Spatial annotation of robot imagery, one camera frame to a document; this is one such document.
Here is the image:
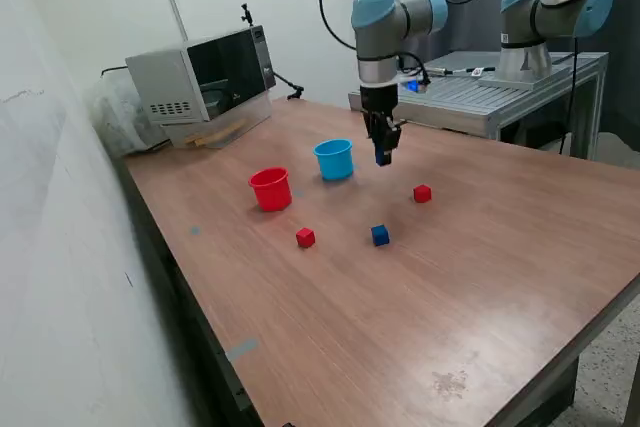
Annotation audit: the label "red plastic cup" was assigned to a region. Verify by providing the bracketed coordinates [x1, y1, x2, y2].
[248, 166, 293, 213]

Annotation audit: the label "blue plastic cup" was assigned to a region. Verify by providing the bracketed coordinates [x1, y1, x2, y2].
[312, 138, 355, 182]

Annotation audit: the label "silver microwave oven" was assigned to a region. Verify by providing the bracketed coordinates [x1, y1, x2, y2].
[124, 24, 277, 126]

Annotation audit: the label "yellow wooden sticks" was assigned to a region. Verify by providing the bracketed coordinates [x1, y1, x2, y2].
[183, 119, 249, 148]

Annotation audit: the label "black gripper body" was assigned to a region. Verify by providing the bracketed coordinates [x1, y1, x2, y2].
[359, 84, 400, 121]

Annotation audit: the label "dark table frame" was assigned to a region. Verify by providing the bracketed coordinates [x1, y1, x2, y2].
[487, 291, 640, 427]

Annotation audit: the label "aluminium robot base table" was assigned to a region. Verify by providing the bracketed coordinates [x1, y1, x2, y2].
[348, 50, 610, 161]

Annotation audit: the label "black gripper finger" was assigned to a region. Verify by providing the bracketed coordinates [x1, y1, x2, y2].
[363, 114, 385, 156]
[382, 115, 404, 164]

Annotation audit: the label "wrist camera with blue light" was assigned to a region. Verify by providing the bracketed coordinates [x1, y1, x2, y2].
[399, 71, 432, 96]

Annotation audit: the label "grey plastic bag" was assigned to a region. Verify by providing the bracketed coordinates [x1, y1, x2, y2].
[82, 71, 171, 158]

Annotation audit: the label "white thin rod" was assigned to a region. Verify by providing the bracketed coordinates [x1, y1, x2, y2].
[168, 0, 190, 43]

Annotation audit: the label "grey tape strip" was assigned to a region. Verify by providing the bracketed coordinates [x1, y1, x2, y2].
[224, 338, 260, 363]

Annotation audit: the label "black hanging cable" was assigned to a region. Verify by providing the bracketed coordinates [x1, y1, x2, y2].
[558, 35, 580, 156]

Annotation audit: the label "cable with white tag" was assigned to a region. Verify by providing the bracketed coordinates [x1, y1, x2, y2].
[449, 65, 497, 77]

